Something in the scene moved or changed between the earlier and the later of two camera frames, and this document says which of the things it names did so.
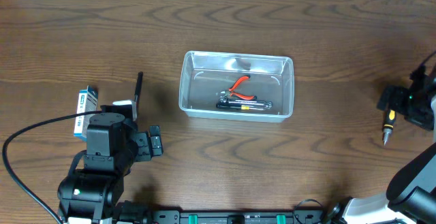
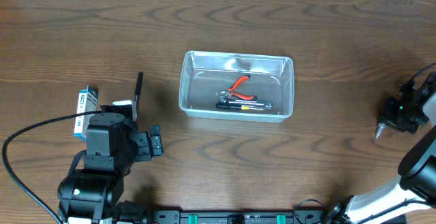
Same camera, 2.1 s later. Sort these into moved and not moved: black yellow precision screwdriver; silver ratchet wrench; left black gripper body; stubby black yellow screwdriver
Moved: stubby black yellow screwdriver
Not moved: black yellow precision screwdriver; silver ratchet wrench; left black gripper body
